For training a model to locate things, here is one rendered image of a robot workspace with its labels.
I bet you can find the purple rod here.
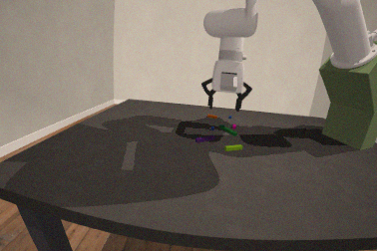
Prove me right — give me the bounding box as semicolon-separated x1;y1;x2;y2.
195;135;214;142

